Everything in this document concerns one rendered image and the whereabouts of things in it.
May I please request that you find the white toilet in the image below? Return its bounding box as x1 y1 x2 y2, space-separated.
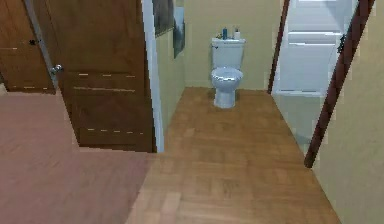
210 37 247 110

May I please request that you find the brown wooden room door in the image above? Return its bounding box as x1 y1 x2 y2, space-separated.
0 0 57 95
23 0 158 154

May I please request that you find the white panelled room door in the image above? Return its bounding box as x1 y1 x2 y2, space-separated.
271 0 359 98

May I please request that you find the blue grey framed wall picture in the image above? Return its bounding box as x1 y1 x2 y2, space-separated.
172 5 186 60

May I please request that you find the dark framed wall picture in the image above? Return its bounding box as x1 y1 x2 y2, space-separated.
152 0 175 38

